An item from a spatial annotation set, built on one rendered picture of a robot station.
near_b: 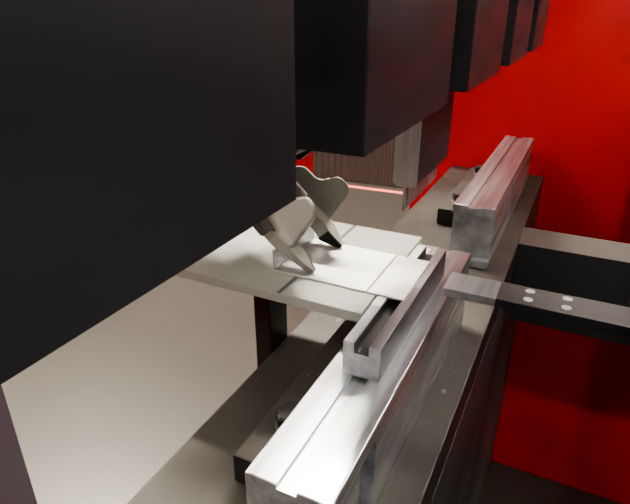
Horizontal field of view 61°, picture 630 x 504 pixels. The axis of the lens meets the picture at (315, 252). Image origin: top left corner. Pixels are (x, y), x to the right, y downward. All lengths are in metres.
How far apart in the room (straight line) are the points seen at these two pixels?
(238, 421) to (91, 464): 1.31
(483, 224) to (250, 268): 0.41
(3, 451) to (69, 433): 0.58
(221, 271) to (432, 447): 0.25
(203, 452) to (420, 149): 0.32
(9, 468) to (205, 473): 0.96
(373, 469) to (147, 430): 1.50
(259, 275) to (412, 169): 0.18
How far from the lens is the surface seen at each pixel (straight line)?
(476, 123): 1.34
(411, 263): 0.53
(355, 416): 0.40
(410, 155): 0.43
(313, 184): 0.55
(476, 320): 0.70
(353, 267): 0.52
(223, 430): 0.53
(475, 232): 0.83
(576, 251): 0.94
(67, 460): 1.87
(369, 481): 0.43
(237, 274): 0.51
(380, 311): 0.46
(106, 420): 1.96
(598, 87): 1.31
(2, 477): 1.42
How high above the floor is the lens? 1.23
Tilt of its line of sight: 25 degrees down
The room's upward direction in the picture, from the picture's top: straight up
